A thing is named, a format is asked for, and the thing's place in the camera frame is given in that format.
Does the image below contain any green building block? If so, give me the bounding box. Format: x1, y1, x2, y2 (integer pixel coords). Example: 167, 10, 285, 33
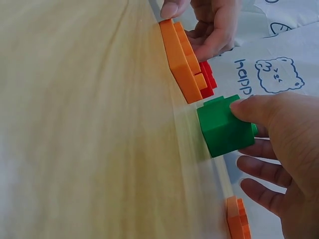
196, 94, 259, 158

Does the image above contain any person's right hand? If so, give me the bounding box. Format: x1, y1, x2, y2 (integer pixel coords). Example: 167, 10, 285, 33
229, 93, 319, 239

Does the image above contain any small orange building block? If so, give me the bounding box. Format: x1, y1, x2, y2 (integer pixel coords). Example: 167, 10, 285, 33
225, 195, 252, 239

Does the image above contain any long orange building block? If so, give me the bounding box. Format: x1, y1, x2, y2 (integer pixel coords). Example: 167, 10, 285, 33
159, 19, 209, 105

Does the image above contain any person's left hand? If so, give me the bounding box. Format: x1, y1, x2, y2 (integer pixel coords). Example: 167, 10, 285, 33
160, 0, 244, 63

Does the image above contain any red building block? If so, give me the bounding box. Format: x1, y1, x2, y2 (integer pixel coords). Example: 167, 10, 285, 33
198, 61, 218, 99

